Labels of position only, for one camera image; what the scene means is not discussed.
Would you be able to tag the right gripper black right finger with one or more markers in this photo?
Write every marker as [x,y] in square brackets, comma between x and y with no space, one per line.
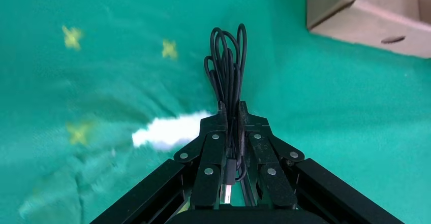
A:
[266,155]

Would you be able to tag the open brown cardboard box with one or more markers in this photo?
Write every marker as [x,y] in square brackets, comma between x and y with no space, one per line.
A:
[370,24]

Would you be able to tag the green table cloth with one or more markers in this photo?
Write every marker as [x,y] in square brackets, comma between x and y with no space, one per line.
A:
[101,81]

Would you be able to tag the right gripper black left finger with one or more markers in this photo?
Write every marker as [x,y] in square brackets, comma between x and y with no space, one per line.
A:
[212,155]

